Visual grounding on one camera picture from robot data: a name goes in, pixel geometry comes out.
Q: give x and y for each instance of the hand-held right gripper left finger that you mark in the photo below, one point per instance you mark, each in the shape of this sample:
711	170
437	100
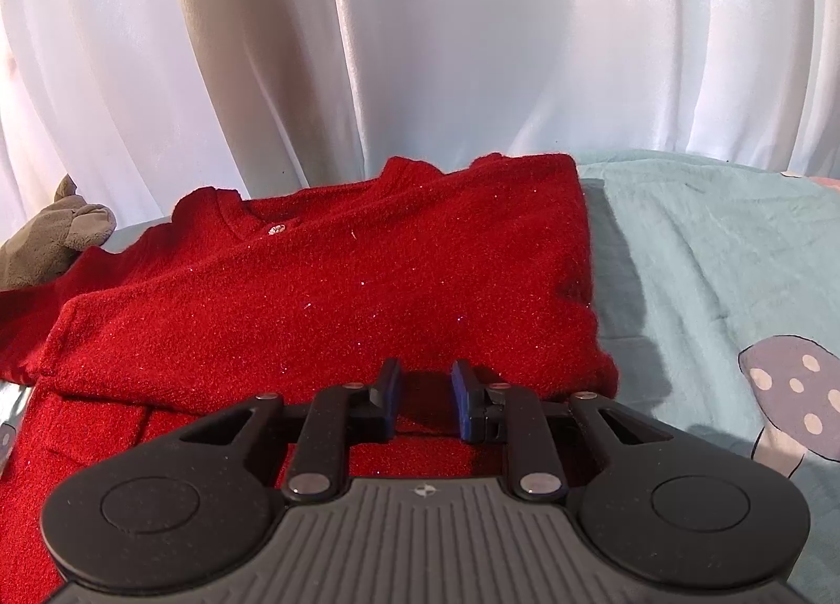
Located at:
392	399

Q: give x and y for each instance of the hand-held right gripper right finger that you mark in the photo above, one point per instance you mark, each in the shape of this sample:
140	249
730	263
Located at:
462	400

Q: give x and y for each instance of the red knit sweater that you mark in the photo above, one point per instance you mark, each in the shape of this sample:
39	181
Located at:
275	315

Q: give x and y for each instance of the light teal mushroom-print bedsheet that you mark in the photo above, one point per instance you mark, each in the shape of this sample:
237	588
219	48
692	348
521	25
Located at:
695	262

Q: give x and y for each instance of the white curtain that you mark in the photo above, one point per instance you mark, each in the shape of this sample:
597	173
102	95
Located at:
420	39

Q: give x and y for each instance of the grey plush toy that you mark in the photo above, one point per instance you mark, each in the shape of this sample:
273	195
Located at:
46	243

